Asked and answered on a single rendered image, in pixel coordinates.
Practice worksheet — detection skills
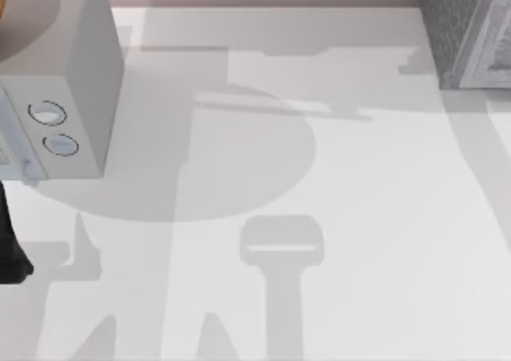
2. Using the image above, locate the grey cabinet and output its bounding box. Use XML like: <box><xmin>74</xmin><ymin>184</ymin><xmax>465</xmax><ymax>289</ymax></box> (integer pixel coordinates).
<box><xmin>413</xmin><ymin>0</ymin><xmax>511</xmax><ymax>91</ymax></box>

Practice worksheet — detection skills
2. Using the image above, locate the pale microwave oven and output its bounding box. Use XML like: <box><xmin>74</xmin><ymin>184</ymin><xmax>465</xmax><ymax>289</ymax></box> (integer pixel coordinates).
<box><xmin>0</xmin><ymin>0</ymin><xmax>125</xmax><ymax>183</ymax></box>

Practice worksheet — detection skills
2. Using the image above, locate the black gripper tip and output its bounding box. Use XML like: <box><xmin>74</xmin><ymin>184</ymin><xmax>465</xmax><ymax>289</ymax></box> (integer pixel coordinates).
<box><xmin>0</xmin><ymin>180</ymin><xmax>34</xmax><ymax>286</ymax></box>

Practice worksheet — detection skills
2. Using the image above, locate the small microwave knob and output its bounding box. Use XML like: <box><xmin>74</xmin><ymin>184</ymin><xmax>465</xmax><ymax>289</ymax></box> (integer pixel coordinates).
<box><xmin>42</xmin><ymin>133</ymin><xmax>80</xmax><ymax>157</ymax></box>

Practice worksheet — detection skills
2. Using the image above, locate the large microwave knob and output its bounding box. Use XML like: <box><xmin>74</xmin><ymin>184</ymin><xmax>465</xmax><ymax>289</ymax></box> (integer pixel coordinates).
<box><xmin>27</xmin><ymin>100</ymin><xmax>68</xmax><ymax>127</ymax></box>

